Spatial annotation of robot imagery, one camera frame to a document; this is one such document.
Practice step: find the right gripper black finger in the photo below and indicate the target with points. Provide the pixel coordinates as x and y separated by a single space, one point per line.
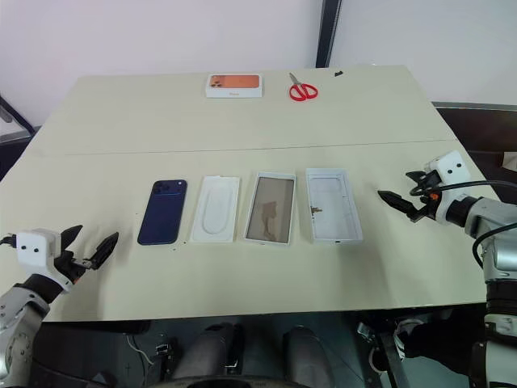
398 201
417 176

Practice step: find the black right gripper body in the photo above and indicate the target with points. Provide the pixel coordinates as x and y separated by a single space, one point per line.
430 204

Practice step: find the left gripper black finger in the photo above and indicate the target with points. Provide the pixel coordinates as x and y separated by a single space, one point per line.
106 248
70 238

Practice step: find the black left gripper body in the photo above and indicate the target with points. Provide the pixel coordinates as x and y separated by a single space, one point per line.
68 268

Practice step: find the white phone box base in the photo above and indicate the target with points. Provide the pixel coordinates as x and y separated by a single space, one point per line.
333 210

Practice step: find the dark blue smartphone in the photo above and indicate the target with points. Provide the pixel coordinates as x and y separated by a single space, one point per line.
161 214

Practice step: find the white moulded paper insert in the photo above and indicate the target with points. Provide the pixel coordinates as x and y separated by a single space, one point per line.
214 210

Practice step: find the white box lid with film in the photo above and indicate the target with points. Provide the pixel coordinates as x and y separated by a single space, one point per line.
268 210

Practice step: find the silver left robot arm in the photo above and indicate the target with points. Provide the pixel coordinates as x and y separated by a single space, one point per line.
18 323

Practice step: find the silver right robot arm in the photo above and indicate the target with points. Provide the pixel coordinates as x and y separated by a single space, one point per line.
501 220

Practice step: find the orange print phone box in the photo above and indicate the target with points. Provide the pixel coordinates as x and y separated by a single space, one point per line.
234 83

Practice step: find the dark side table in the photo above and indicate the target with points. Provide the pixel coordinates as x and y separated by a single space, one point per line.
476 129

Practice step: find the dark rounded shape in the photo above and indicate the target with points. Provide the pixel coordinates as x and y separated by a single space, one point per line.
206 349
305 351

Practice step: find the black upright pole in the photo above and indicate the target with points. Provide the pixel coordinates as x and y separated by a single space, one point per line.
328 36

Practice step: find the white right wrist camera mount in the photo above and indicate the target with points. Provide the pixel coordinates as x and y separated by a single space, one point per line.
450 169

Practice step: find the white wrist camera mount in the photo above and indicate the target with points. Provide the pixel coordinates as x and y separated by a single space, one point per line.
36 247
450 169

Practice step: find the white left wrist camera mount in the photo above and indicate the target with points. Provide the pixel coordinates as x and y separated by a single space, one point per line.
36 247

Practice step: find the black metal frame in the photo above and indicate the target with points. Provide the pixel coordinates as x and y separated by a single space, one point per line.
6 108

